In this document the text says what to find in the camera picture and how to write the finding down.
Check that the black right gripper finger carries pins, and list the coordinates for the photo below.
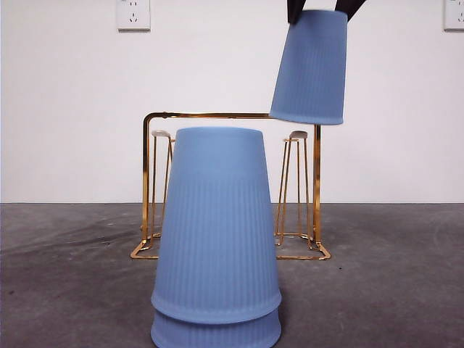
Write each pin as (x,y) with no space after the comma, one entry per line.
(349,6)
(295,11)

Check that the blue ribbed plastic cup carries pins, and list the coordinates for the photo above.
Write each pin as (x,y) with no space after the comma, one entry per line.
(217,335)
(217,224)
(310,72)

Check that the white wall socket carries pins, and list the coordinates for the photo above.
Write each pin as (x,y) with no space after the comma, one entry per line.
(455,14)
(133,14)

